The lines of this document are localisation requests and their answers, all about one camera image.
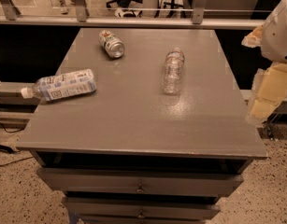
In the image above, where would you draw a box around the lower grey drawer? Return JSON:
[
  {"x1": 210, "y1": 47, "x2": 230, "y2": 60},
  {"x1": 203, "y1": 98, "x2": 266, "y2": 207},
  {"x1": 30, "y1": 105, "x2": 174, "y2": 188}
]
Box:
[{"x1": 63, "y1": 198, "x2": 220, "y2": 220}]

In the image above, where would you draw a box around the grey drawer cabinet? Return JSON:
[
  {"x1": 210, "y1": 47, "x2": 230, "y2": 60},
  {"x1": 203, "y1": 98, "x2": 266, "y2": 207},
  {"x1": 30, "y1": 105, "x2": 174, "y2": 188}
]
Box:
[{"x1": 18, "y1": 28, "x2": 266, "y2": 224}]

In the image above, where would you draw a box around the grey drawer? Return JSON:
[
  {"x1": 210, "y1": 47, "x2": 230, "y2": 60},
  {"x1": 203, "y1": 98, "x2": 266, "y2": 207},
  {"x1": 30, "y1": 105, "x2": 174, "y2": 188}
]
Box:
[
  {"x1": 37, "y1": 168, "x2": 243, "y2": 197},
  {"x1": 63, "y1": 198, "x2": 220, "y2": 220}
]

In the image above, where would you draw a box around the silver green drink can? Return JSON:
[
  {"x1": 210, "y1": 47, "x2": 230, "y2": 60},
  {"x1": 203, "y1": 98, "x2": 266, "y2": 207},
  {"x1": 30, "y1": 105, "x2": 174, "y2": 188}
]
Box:
[{"x1": 99, "y1": 30, "x2": 125, "y2": 59}]

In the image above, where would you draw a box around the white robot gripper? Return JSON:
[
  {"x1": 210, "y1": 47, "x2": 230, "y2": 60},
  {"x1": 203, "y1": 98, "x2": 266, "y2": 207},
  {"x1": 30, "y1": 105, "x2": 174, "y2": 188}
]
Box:
[{"x1": 241, "y1": 0, "x2": 287, "y2": 122}]

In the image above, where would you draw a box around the black cable on floor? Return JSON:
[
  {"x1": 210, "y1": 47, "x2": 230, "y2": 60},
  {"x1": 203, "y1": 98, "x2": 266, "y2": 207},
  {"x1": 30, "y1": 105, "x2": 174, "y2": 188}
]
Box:
[{"x1": 0, "y1": 115, "x2": 34, "y2": 168}]

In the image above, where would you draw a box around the upper grey drawer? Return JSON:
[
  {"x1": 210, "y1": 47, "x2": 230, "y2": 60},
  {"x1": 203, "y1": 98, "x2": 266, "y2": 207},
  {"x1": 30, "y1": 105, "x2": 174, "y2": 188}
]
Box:
[{"x1": 37, "y1": 168, "x2": 243, "y2": 197}]

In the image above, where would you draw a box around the labelled blue white bottle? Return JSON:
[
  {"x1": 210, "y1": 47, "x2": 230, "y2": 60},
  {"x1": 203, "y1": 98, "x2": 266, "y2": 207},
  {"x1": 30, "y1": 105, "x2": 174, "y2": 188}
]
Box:
[{"x1": 21, "y1": 69, "x2": 97, "y2": 102}]

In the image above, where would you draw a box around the clear plastic water bottle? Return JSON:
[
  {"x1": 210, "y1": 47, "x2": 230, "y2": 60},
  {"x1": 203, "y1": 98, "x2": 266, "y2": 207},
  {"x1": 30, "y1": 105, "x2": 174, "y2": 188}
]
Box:
[{"x1": 163, "y1": 48, "x2": 185, "y2": 95}]

